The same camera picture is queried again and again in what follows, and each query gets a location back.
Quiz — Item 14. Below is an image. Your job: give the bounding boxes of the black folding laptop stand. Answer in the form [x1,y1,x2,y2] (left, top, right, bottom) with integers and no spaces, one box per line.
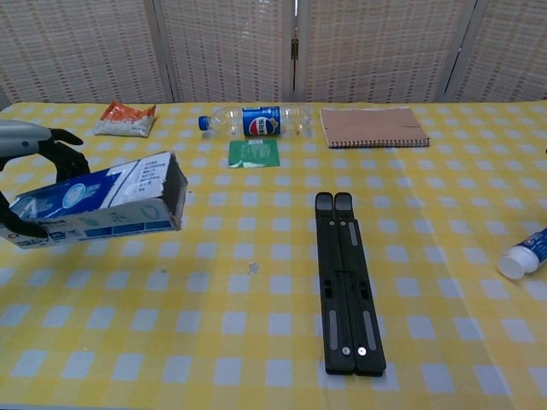
[315,191,387,378]

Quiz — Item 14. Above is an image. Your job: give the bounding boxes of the brown spiral notebook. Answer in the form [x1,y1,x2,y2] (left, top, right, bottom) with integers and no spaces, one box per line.
[320,106,432,149]

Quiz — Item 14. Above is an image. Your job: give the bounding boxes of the blue and white toothpaste box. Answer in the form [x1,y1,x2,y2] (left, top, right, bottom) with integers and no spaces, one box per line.
[0,150,189,249]

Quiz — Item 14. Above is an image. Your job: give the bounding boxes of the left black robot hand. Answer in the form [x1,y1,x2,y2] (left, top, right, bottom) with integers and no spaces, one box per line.
[0,120,91,239]

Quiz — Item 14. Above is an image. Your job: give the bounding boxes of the yellow checkered tablecloth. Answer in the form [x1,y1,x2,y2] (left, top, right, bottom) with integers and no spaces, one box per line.
[0,101,547,410]

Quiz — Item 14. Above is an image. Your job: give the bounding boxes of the orange and white snack packet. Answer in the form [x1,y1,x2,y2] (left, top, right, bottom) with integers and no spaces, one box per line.
[94,100,157,139]

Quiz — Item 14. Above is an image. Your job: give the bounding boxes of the white blue tube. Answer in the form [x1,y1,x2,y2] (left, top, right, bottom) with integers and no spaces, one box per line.
[497,226,547,281]

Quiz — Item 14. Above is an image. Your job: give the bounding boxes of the green foil sachet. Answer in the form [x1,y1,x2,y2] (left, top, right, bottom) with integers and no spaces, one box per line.
[226,139,283,169]

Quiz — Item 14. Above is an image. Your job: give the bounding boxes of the woven folding screen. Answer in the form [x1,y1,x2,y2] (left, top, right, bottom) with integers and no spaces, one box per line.
[0,0,547,104]

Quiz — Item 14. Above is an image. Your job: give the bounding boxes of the clear bottle with blue label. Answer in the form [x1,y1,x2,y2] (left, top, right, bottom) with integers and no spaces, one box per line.
[197,103,315,139]

